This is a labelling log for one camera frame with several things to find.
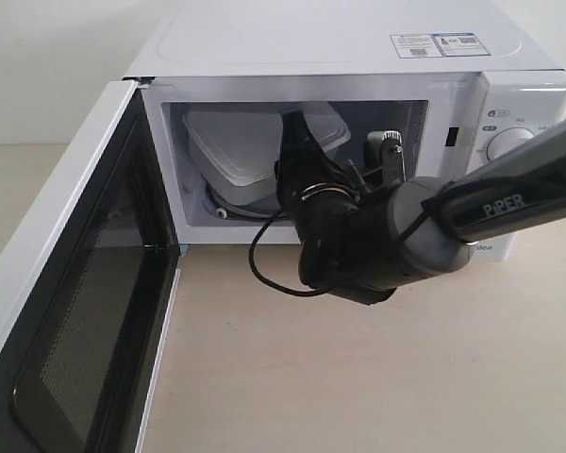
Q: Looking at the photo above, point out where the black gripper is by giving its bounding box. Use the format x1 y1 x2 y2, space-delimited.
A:
272 110 373 227

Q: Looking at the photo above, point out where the white plastic lidded container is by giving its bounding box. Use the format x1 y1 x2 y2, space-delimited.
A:
182 102 351 206

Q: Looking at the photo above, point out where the white microwave door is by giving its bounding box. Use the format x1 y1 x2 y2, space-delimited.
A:
0 80 179 452

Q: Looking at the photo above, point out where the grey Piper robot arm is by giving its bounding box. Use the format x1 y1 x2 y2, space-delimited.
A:
275 110 566 305

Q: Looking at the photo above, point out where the white Midea microwave oven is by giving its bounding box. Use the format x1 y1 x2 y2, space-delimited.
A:
125 1 566 245

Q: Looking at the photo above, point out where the glass turntable plate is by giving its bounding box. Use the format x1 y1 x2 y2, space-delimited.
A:
205 185 280 223

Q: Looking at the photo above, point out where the white label sticker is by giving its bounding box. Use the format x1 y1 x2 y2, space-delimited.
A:
391 34 442 59

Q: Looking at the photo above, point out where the blue label sticker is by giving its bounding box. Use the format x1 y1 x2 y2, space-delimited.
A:
431 33 491 58

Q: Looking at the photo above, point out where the white upper power knob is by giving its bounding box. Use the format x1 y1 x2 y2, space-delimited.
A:
486 127 534 161

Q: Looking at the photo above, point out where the black camera cable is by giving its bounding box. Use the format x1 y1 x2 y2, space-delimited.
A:
246 207 331 299

